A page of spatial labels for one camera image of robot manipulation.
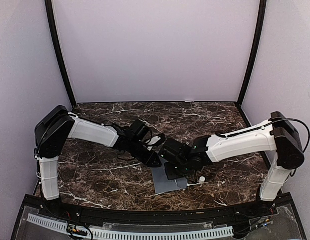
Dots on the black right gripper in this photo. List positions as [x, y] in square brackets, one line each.
[170, 175]

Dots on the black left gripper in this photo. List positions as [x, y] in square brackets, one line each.
[148, 160]

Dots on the blue-grey envelope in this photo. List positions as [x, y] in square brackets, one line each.
[163, 185]

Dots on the white glue stick cap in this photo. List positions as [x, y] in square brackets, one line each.
[201, 180]

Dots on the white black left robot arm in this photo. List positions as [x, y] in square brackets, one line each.
[60, 125]

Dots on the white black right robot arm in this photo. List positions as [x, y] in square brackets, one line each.
[276, 134]

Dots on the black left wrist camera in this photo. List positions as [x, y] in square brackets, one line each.
[157, 140]

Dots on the black front table rail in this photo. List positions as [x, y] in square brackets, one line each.
[236, 214]

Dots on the white slotted cable duct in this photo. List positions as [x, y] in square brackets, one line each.
[116, 231]

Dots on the black left frame post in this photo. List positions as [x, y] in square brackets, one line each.
[58, 52]

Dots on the black frame post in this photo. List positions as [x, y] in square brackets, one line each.
[253, 52]
[58, 52]

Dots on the black right frame post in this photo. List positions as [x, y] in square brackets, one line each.
[253, 52]

